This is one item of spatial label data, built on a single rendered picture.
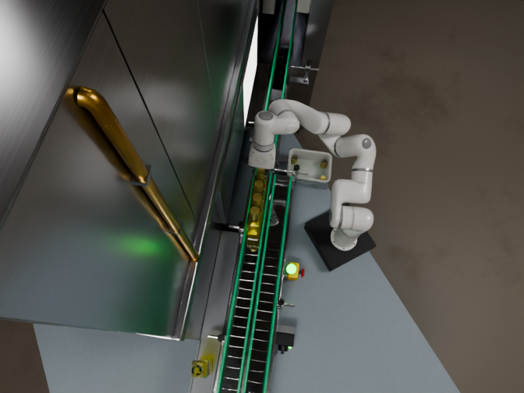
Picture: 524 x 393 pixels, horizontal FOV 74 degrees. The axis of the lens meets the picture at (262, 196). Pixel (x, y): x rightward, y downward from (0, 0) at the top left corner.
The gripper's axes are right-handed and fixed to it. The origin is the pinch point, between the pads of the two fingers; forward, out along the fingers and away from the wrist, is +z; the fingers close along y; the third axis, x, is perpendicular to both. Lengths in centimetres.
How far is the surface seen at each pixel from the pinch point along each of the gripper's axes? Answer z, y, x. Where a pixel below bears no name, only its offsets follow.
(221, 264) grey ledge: 35.0, -11.4, -25.9
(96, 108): -80, -12, -67
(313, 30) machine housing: -13, 14, 97
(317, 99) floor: 76, 31, 162
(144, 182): -64, -12, -63
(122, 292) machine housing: -51, -14, -75
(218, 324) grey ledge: 41, -8, -50
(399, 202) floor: 98, 101, 80
